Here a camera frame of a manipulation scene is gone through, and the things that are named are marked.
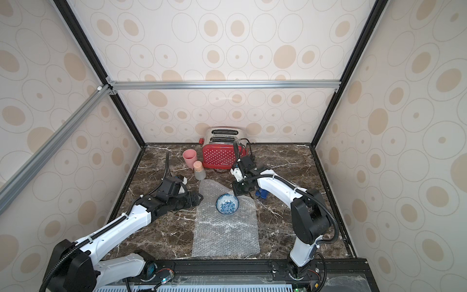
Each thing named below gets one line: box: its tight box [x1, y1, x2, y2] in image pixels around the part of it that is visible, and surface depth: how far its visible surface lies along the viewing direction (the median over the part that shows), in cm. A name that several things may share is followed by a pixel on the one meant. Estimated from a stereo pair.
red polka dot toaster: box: [198, 125, 248, 170], surface depth 102 cm
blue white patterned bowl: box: [215, 193, 240, 215], surface depth 92 cm
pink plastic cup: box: [182, 148, 198, 169], surface depth 104 cm
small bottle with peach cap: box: [193, 160, 207, 181], surface depth 99 cm
